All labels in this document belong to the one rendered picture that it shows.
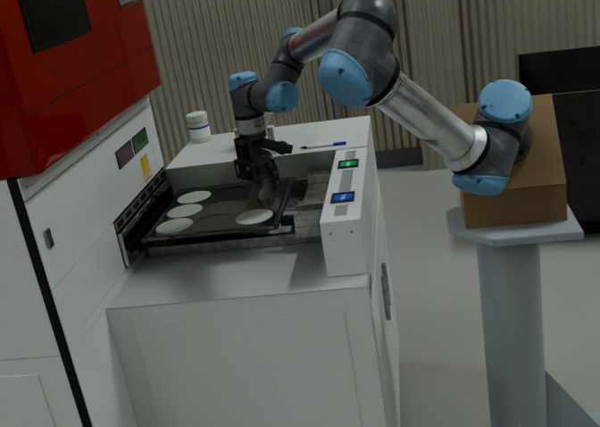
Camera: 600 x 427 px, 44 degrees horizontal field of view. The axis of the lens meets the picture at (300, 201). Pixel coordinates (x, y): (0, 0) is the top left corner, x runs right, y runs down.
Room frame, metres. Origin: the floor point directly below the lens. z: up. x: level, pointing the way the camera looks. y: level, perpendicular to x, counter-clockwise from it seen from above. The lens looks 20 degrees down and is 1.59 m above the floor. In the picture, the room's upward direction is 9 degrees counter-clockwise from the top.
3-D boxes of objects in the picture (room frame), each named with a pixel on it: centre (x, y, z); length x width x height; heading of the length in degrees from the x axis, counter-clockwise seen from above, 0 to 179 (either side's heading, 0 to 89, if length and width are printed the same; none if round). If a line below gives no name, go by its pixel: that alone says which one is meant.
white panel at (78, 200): (1.80, 0.47, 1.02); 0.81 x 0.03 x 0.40; 170
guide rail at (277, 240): (1.82, 0.18, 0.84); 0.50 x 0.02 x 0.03; 80
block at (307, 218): (1.77, -0.02, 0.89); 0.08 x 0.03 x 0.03; 80
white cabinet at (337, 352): (2.01, 0.10, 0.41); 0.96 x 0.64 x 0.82; 170
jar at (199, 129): (2.47, 0.30, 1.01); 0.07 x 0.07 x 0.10
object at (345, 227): (1.82, -0.13, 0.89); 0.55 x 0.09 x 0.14; 170
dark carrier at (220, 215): (1.95, 0.22, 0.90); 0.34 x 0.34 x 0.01; 80
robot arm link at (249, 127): (1.86, 0.09, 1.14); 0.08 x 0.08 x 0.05
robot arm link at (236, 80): (1.86, 0.09, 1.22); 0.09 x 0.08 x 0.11; 45
